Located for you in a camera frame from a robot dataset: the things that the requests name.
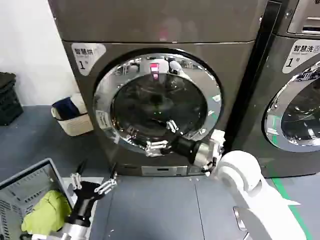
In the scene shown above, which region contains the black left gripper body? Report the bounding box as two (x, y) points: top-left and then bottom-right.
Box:
(66, 181), (103, 227)

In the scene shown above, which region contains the grey washer with green stripe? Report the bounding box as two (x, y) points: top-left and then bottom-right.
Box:
(229, 0), (320, 180)

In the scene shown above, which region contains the green floor tape strip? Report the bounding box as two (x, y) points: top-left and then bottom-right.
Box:
(272, 177), (313, 240)

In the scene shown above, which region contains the grey slotted laundry basket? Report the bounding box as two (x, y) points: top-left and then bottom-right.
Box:
(0, 157), (79, 240)

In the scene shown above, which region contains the dark blue cloth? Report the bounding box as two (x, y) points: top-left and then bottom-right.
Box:
(53, 97), (81, 119)

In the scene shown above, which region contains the black plastic crate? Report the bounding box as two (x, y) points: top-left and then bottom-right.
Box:
(0, 71), (25, 127)

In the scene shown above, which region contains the round glass dryer door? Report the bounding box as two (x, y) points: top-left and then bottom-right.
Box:
(92, 47), (224, 157)

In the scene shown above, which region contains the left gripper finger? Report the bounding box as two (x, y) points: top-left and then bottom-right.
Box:
(70, 159), (87, 192)
(94, 161), (119, 197)

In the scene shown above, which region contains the grey dryer numbered one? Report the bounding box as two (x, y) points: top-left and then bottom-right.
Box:
(47, 0), (268, 179)

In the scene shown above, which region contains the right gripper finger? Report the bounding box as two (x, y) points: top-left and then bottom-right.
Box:
(152, 118), (185, 139)
(144, 140), (176, 158)

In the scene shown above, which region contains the cream fabric basket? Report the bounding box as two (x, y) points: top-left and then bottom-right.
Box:
(50, 93), (95, 137)

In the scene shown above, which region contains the cream cloth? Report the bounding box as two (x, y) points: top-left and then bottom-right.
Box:
(70, 93), (89, 116)

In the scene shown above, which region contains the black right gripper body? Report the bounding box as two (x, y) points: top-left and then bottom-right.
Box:
(171, 136), (201, 165)

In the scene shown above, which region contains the yellow-green garment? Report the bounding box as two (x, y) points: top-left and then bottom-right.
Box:
(20, 189), (74, 234)

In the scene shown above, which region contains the round glass washer door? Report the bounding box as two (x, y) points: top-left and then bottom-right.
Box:
(264, 65), (320, 154)

